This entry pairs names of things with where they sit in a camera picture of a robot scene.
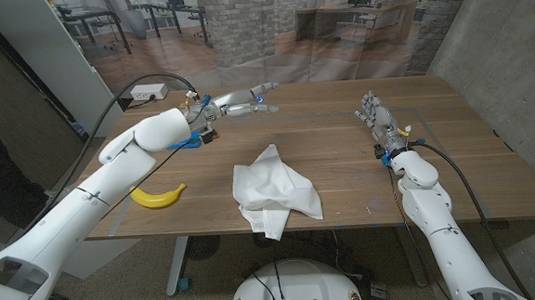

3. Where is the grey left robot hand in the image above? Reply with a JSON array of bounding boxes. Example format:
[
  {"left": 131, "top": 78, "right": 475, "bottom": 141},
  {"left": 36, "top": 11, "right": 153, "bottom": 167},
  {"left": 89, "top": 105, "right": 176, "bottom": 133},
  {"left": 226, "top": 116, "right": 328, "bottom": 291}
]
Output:
[{"left": 184, "top": 81, "right": 282, "bottom": 128}]

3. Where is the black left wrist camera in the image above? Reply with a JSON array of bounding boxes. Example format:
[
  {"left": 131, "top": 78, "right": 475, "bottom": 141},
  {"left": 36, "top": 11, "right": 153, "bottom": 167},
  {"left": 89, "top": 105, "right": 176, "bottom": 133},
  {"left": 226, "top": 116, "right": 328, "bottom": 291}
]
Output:
[{"left": 200, "top": 128, "right": 219, "bottom": 145}]

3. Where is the blue toy cube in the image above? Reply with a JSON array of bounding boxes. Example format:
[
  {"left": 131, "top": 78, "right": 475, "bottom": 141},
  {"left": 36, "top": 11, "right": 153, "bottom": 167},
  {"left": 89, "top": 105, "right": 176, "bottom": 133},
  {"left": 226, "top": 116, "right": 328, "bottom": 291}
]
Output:
[{"left": 166, "top": 130, "right": 202, "bottom": 151}]

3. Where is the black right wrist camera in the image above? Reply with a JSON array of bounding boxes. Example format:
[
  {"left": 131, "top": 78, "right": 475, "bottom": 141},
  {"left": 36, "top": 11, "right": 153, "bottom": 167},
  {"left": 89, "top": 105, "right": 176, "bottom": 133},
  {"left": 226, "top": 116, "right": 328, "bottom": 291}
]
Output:
[{"left": 372, "top": 142, "right": 393, "bottom": 169}]

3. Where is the white leaning panel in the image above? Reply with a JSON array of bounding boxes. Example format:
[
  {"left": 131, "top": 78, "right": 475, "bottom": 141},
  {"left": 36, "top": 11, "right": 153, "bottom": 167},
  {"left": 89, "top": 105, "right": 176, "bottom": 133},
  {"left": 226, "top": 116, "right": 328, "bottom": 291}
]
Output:
[{"left": 0, "top": 0, "right": 126, "bottom": 144}]

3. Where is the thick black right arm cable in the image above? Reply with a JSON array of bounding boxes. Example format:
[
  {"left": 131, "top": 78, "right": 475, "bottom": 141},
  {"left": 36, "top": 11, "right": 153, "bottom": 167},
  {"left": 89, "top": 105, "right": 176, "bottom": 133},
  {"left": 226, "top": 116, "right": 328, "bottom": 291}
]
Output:
[{"left": 409, "top": 135, "right": 532, "bottom": 300}]

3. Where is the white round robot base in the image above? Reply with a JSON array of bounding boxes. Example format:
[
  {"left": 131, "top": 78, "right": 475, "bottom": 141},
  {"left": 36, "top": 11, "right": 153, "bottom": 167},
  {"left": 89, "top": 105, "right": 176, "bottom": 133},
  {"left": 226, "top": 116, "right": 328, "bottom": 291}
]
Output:
[{"left": 227, "top": 254, "right": 365, "bottom": 300}]

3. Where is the black power strip cable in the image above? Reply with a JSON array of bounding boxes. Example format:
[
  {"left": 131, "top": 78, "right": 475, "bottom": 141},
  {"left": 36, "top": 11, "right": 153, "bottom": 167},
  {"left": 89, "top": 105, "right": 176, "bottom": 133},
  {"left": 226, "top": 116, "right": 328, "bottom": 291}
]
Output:
[{"left": 124, "top": 95, "right": 158, "bottom": 111}]

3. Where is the grey table leg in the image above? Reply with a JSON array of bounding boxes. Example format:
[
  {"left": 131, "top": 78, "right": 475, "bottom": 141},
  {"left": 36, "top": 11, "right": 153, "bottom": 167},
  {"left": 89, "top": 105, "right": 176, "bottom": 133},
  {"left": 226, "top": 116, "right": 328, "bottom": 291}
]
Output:
[
  {"left": 163, "top": 235, "right": 193, "bottom": 297},
  {"left": 395, "top": 223, "right": 429, "bottom": 290}
]

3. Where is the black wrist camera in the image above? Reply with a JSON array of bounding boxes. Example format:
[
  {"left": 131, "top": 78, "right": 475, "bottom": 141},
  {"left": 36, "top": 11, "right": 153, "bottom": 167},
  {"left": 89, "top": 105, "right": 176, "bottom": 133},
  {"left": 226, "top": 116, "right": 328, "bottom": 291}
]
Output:
[
  {"left": 372, "top": 142, "right": 393, "bottom": 169},
  {"left": 200, "top": 128, "right": 219, "bottom": 145}
]

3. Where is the white cloth towel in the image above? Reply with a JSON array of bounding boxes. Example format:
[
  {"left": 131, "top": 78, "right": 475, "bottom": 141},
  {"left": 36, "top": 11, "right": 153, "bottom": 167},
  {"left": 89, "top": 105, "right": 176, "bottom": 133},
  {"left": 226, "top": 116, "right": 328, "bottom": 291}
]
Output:
[{"left": 228, "top": 140, "right": 326, "bottom": 244}]

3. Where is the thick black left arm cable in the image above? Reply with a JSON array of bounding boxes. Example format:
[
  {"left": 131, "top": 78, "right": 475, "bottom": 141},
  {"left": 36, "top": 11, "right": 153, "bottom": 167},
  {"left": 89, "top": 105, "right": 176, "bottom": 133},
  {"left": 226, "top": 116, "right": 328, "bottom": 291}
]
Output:
[{"left": 9, "top": 70, "right": 207, "bottom": 234}]

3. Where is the black round floor fan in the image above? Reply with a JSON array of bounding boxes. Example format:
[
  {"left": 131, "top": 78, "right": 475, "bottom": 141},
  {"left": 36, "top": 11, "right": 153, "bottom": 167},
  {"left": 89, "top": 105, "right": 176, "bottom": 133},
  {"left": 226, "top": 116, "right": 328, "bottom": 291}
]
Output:
[{"left": 185, "top": 234, "right": 222, "bottom": 262}]

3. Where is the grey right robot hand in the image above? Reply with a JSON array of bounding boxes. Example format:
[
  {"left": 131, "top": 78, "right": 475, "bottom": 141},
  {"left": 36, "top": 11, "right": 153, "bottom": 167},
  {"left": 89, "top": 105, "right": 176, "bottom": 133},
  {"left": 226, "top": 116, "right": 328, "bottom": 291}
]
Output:
[{"left": 353, "top": 87, "right": 411, "bottom": 158}]

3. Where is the white power strip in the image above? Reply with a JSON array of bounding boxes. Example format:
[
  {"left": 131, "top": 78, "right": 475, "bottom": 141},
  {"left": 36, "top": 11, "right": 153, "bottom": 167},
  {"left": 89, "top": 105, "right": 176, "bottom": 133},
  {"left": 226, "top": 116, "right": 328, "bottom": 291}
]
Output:
[{"left": 130, "top": 83, "right": 169, "bottom": 102}]

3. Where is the person in dark clothes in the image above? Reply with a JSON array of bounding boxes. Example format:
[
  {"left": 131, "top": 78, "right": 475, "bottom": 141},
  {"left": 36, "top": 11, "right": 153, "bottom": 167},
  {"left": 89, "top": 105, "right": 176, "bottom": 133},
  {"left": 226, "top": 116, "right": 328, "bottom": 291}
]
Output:
[{"left": 0, "top": 96, "right": 53, "bottom": 231}]

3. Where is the yellow toy banana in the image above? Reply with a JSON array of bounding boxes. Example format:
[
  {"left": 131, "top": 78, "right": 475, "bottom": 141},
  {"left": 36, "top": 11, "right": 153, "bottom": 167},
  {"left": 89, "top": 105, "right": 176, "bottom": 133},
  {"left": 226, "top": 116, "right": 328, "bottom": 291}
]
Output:
[{"left": 128, "top": 182, "right": 189, "bottom": 212}]

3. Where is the printed office backdrop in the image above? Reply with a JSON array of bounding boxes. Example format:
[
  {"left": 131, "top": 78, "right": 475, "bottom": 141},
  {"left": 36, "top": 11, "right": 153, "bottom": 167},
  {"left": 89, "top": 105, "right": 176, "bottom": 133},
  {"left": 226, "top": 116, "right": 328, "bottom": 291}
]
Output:
[{"left": 46, "top": 0, "right": 485, "bottom": 99}]

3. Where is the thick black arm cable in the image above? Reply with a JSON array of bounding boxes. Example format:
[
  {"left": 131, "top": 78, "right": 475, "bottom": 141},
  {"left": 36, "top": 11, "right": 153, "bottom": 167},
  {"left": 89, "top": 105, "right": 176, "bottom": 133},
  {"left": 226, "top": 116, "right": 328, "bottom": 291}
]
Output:
[
  {"left": 409, "top": 135, "right": 532, "bottom": 300},
  {"left": 9, "top": 70, "right": 207, "bottom": 234}
]

